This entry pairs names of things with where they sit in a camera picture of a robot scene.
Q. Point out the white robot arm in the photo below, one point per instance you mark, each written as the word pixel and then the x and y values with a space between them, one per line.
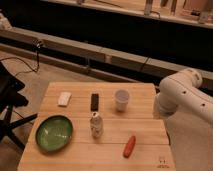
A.
pixel 182 89

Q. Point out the small white bottle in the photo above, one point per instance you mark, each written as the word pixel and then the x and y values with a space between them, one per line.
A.
pixel 96 125

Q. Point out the black rectangular block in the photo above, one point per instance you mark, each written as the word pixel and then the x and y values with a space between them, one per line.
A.
pixel 94 102

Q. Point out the orange carrot toy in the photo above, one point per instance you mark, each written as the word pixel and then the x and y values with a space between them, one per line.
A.
pixel 129 146

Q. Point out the black chair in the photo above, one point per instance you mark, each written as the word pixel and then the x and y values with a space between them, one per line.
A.
pixel 10 98

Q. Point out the long grey metal rail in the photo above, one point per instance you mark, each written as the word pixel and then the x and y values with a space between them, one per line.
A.
pixel 97 53

